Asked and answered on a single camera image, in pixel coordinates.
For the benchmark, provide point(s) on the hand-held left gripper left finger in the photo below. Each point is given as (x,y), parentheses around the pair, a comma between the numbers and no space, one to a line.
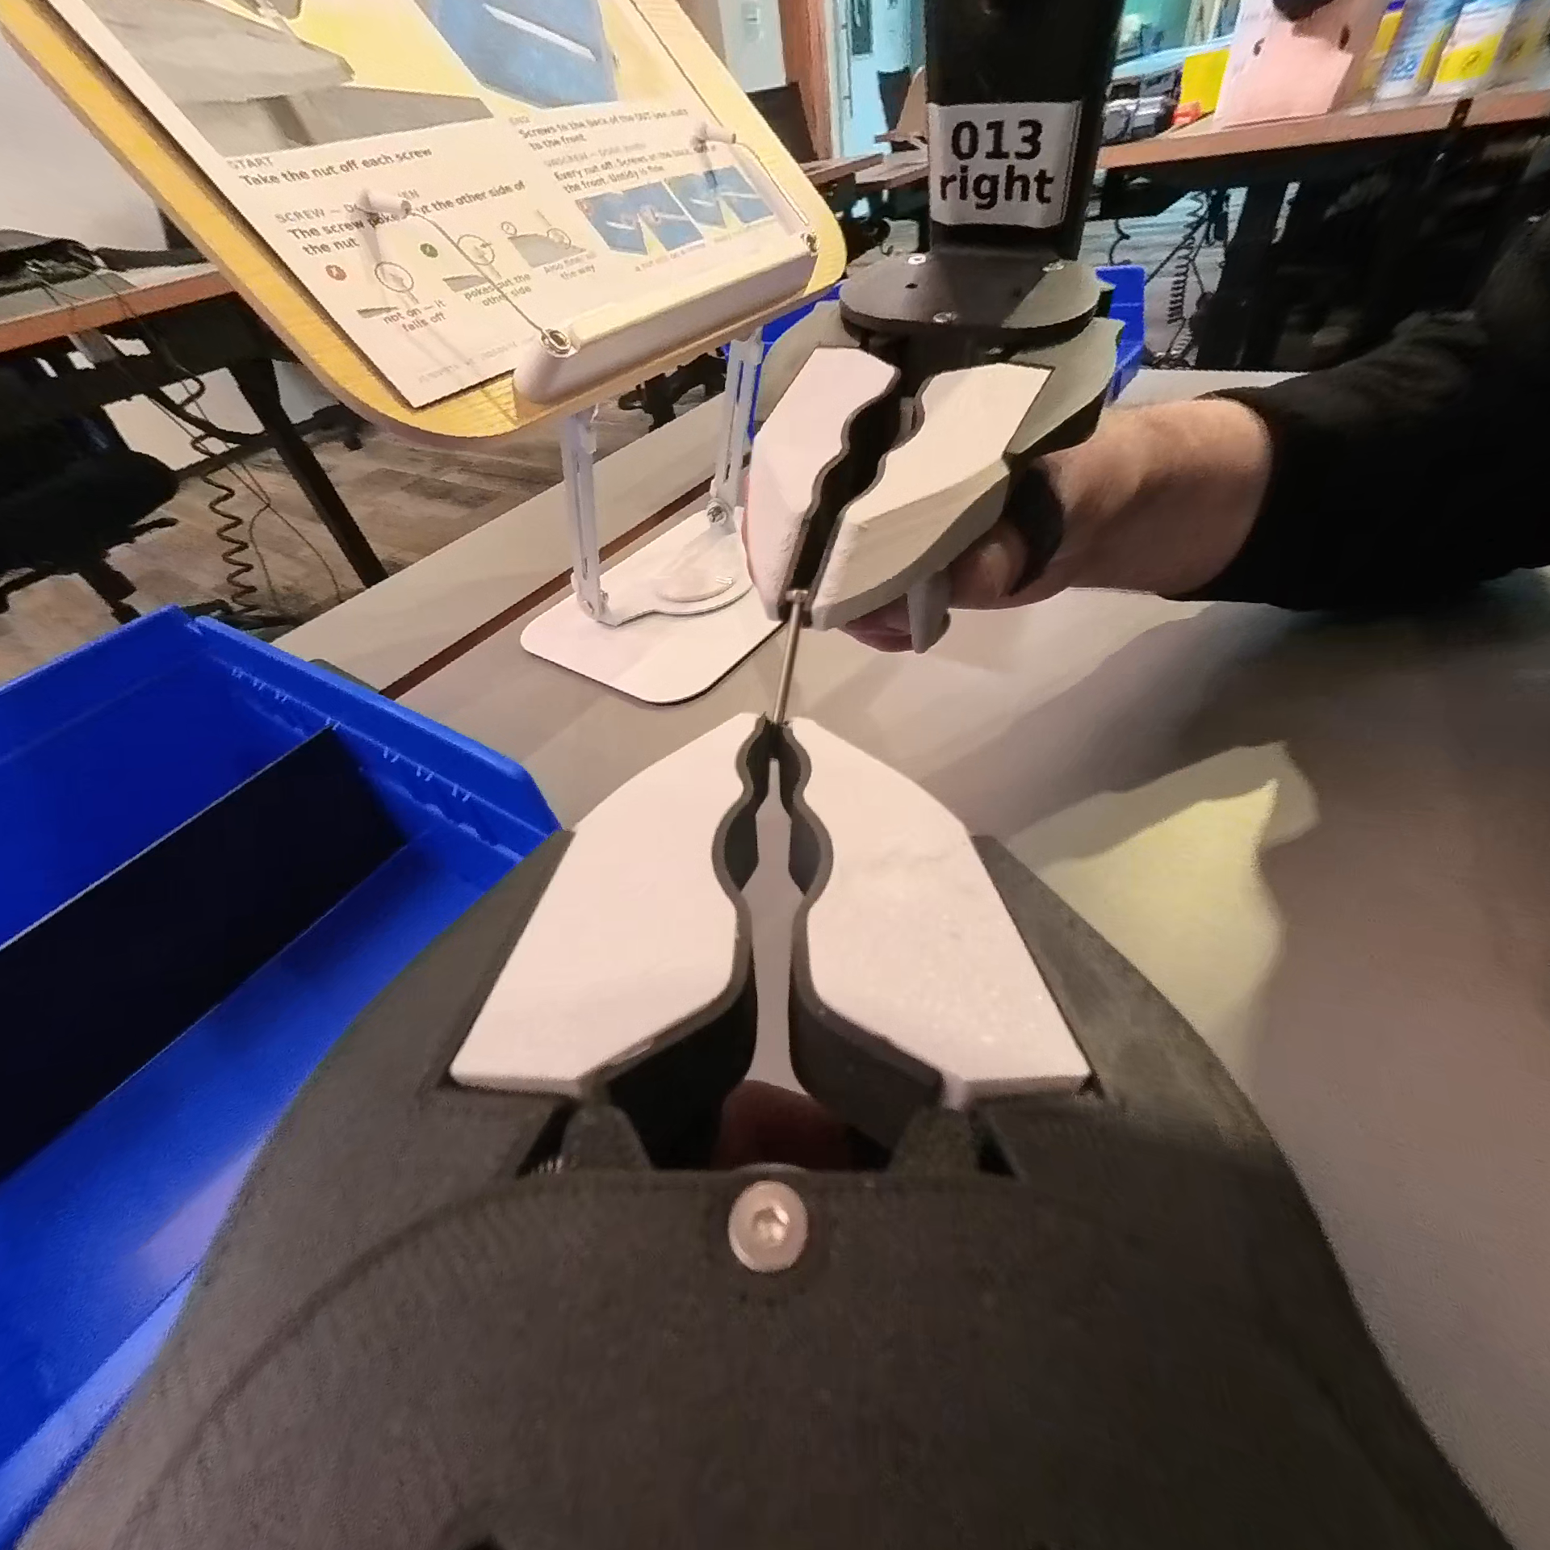
(606,944)

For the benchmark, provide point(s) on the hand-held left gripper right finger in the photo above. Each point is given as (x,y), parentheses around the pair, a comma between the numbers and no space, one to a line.
(932,956)

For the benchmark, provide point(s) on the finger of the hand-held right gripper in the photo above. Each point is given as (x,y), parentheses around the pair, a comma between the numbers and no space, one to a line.
(799,423)
(956,447)

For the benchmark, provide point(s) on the plain blue plastic bin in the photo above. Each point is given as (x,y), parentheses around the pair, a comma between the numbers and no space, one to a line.
(1126,339)

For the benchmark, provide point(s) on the silver metal bolt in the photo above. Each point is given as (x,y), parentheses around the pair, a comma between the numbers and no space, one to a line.
(790,660)

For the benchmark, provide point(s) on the blue bin with black divider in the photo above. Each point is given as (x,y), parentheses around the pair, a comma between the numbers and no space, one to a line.
(181,1090)

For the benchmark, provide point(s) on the person's right forearm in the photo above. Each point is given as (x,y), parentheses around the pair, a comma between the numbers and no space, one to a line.
(1392,484)

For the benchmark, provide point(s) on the person's right hand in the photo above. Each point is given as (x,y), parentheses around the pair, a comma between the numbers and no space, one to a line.
(1150,508)

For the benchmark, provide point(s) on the black office chair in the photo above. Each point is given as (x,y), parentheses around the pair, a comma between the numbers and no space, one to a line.
(665,387)
(73,508)

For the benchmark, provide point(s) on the yellow box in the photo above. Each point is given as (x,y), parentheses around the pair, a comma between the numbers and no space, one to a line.
(1208,79)

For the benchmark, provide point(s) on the white stand with wooden board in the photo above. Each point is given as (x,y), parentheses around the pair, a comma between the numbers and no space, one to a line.
(641,654)

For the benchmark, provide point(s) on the brown cardboard box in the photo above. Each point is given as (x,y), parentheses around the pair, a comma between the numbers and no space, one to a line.
(1284,60)

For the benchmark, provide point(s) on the white wipes canister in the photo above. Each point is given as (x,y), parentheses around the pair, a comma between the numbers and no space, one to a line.
(1478,42)
(1405,48)

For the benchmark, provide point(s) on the black bin divider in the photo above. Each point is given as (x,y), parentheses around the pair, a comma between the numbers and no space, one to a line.
(181,920)

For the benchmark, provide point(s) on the printed instruction sheet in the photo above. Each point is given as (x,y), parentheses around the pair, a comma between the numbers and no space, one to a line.
(364,181)

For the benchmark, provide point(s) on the wooden desk with black legs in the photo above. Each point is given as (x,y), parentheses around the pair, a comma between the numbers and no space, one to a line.
(121,308)

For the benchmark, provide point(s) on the wooden table with black frame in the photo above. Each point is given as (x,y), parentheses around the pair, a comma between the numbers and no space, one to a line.
(1332,127)

